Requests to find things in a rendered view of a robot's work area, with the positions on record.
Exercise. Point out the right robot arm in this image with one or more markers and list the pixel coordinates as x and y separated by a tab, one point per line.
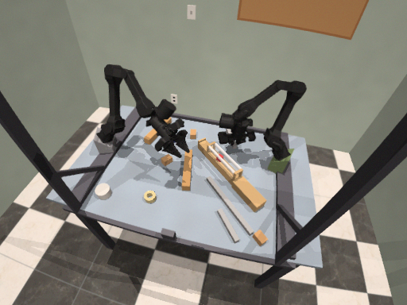
295	90

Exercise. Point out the white short cylinder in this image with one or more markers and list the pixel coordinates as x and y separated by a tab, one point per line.
103	191

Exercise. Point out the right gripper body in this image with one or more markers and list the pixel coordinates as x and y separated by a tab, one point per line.
234	136

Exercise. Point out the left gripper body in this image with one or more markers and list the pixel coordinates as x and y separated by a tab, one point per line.
167	138

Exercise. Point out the beige roll of tape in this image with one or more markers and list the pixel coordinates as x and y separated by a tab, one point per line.
153	196

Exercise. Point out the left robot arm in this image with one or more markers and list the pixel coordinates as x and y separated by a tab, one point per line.
145	107

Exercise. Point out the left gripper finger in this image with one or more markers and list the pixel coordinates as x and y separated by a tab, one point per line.
182	144
170	148

